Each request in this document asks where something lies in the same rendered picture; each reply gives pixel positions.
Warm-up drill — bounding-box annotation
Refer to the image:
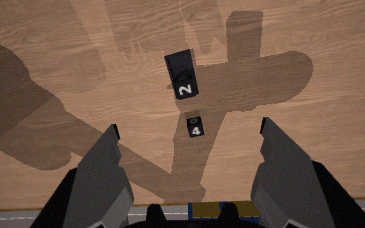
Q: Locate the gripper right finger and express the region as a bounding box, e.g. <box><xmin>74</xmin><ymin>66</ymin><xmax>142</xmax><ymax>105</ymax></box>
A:
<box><xmin>250</xmin><ymin>117</ymin><xmax>365</xmax><ymax>228</ymax></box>

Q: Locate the black cube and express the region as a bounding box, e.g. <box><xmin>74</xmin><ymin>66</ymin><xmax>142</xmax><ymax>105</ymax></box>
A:
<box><xmin>187</xmin><ymin>117</ymin><xmax>204</xmax><ymax>138</ymax></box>
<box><xmin>174</xmin><ymin>75</ymin><xmax>196</xmax><ymax>100</ymax></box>

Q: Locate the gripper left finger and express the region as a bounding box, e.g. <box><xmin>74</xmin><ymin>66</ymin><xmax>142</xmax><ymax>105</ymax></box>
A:
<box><xmin>30</xmin><ymin>124</ymin><xmax>134</xmax><ymax>228</ymax></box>

